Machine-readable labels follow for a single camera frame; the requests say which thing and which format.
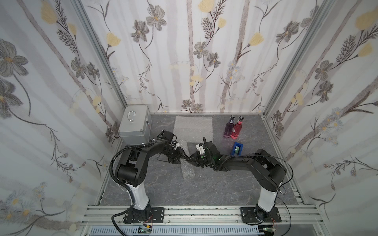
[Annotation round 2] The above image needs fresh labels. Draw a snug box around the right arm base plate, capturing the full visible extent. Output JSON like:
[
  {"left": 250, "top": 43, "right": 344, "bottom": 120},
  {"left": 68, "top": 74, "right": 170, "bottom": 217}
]
[{"left": 240, "top": 207, "right": 282, "bottom": 223}]

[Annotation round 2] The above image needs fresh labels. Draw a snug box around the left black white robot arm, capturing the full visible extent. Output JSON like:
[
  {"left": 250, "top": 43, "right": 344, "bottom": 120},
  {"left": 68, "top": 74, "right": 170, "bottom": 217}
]
[{"left": 109, "top": 130, "right": 188, "bottom": 221}]

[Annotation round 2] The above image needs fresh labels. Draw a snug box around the single bubble wrap sheet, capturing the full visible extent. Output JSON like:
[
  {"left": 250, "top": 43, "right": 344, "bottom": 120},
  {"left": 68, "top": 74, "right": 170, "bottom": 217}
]
[{"left": 179, "top": 140, "right": 195, "bottom": 181}]

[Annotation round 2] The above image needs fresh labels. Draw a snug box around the grey metal case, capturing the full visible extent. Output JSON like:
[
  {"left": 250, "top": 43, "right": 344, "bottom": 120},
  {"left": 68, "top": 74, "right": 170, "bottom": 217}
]
[{"left": 119, "top": 105, "right": 152, "bottom": 145}]

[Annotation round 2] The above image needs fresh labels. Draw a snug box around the dark purple bottle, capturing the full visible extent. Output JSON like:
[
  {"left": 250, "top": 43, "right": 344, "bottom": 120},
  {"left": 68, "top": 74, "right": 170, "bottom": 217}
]
[{"left": 223, "top": 115, "right": 235, "bottom": 138}]

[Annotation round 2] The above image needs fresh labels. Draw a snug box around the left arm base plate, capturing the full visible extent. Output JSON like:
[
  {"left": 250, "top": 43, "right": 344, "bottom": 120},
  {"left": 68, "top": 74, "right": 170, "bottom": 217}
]
[{"left": 123, "top": 206, "right": 165, "bottom": 224}]

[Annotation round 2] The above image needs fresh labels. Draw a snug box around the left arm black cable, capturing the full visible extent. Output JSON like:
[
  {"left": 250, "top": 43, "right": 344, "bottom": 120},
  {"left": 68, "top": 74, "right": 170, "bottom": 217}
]
[{"left": 108, "top": 144, "right": 148, "bottom": 236}]

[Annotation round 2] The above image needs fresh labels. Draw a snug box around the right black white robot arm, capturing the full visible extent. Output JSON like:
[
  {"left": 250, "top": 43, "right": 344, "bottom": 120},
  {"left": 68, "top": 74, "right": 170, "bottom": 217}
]
[{"left": 184, "top": 139, "right": 287, "bottom": 222}]

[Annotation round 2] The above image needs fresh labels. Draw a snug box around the bubble wrap sheet stack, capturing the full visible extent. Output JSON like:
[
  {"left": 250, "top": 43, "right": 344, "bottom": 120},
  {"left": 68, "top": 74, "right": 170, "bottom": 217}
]
[{"left": 173, "top": 116, "right": 213, "bottom": 144}]

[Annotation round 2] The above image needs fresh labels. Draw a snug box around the pink red bottle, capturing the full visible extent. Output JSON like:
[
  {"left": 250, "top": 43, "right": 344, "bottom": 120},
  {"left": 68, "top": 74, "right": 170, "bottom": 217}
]
[{"left": 231, "top": 116, "right": 244, "bottom": 139}]

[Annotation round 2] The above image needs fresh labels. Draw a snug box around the blue tape dispenser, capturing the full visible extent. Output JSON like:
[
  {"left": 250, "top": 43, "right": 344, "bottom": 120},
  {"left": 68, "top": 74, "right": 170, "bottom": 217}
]
[{"left": 231, "top": 142, "right": 243, "bottom": 156}]

